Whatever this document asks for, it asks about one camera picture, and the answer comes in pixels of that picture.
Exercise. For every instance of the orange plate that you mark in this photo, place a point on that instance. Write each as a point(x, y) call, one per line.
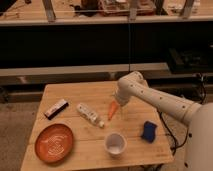
point(54, 143)

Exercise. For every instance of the lower wooden shelf board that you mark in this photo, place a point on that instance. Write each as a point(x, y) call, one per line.
point(82, 69)

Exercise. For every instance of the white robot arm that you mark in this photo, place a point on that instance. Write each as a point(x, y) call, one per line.
point(197, 117)

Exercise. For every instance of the wooden shelf with clutter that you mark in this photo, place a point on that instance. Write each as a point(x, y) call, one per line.
point(74, 12)

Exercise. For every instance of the orange pepper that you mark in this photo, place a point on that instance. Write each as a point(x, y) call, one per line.
point(112, 109)

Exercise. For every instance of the clear plastic bottle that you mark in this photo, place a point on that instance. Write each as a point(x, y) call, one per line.
point(90, 115)

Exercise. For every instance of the blue sponge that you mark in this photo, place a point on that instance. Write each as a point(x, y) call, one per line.
point(149, 131)

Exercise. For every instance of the white paper cup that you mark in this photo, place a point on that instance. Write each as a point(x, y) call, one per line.
point(115, 144)

